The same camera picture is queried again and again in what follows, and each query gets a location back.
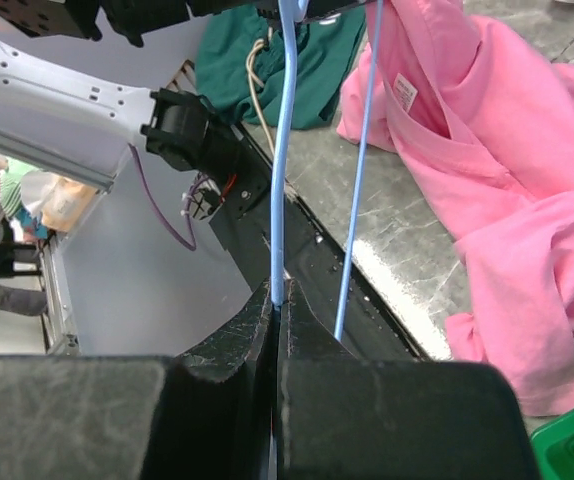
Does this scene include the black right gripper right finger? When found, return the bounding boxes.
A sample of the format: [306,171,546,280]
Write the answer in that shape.
[275,281,540,479]

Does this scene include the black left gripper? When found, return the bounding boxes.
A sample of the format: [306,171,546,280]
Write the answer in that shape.
[0,0,191,48]

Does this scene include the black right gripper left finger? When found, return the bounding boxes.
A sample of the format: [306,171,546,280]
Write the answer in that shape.
[0,286,271,479]

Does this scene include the light blue wire hanger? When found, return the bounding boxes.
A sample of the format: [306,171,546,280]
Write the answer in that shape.
[269,0,377,341]

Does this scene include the pink t shirt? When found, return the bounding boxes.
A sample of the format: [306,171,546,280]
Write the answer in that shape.
[337,1,574,417]

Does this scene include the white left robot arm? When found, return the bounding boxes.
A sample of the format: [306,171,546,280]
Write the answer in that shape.
[0,1,270,218]

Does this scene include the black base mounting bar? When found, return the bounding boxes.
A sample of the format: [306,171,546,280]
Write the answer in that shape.
[209,123,429,361]

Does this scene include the dark green shorts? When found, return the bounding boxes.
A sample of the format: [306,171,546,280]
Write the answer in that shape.
[194,0,368,131]

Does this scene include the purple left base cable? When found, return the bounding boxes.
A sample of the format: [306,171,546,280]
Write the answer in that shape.
[129,142,199,252]

